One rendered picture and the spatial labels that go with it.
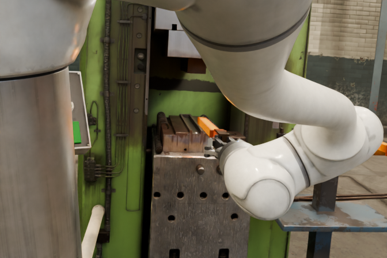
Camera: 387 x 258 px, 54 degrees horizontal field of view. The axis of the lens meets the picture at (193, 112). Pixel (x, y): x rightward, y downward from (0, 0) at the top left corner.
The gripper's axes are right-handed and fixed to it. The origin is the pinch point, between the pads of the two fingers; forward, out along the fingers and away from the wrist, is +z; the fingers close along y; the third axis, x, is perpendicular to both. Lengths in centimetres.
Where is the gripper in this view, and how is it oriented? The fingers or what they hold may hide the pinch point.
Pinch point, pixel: (220, 139)
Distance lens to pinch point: 101.1
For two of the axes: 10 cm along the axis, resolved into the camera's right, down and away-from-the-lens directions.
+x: 0.6, -9.9, -1.6
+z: -1.2, -1.6, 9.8
